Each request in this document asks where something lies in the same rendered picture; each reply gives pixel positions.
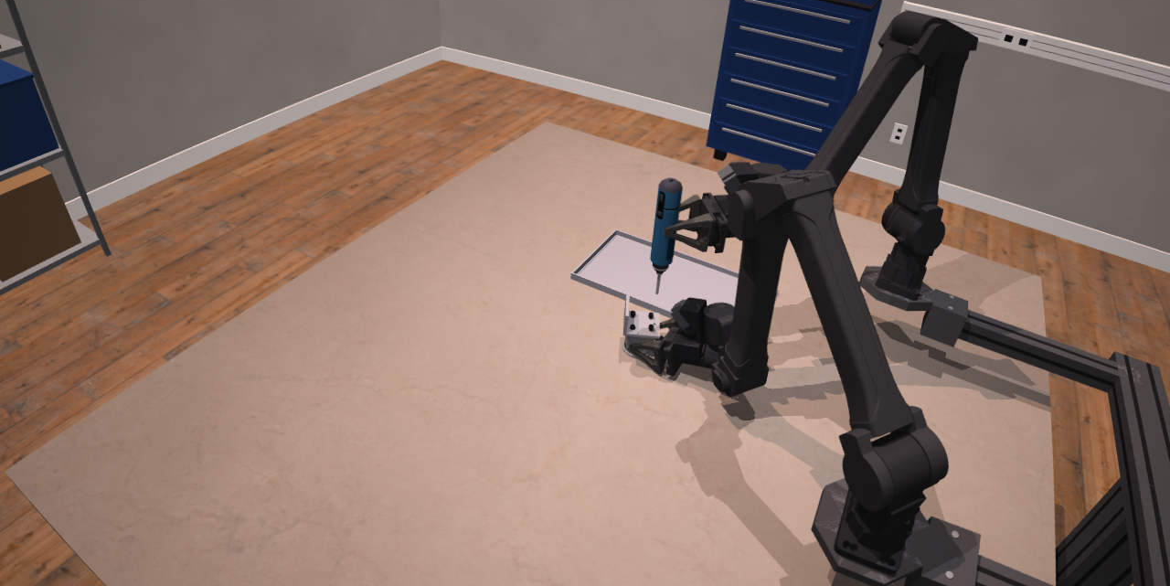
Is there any grey l-shaped bracket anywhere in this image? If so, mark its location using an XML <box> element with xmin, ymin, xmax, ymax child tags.
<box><xmin>622</xmin><ymin>292</ymin><xmax>660</xmax><ymax>339</ymax></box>

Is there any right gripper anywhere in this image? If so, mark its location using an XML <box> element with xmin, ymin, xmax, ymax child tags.
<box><xmin>665</xmin><ymin>193</ymin><xmax>734</xmax><ymax>253</ymax></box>

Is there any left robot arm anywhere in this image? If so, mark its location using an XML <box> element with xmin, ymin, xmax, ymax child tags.
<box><xmin>670</xmin><ymin>170</ymin><xmax>949</xmax><ymax>575</ymax></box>

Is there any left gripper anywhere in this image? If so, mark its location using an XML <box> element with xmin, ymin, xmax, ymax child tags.
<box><xmin>629</xmin><ymin>318</ymin><xmax>706</xmax><ymax>375</ymax></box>

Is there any dark blue electric screwdriver barrel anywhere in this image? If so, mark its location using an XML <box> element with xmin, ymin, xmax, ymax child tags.
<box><xmin>651</xmin><ymin>178</ymin><xmax>683</xmax><ymax>294</ymax></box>

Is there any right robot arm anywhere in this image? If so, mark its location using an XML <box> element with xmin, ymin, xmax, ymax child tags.
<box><xmin>714</xmin><ymin>11</ymin><xmax>978</xmax><ymax>301</ymax></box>

